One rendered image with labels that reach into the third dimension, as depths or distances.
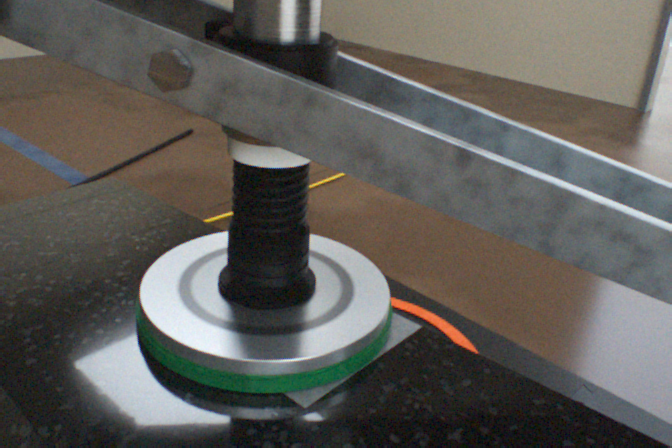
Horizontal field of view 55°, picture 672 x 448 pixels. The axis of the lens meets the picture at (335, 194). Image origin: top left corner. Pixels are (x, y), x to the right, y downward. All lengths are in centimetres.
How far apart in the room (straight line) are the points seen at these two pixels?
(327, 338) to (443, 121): 20
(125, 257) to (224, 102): 27
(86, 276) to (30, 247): 9
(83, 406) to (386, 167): 27
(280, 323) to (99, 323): 15
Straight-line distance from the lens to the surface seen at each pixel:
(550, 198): 45
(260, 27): 47
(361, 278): 59
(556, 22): 558
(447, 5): 605
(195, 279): 58
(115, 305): 60
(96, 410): 50
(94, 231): 73
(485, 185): 44
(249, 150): 49
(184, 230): 72
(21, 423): 51
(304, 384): 50
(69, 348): 56
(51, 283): 65
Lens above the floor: 117
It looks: 23 degrees down
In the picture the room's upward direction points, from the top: 5 degrees clockwise
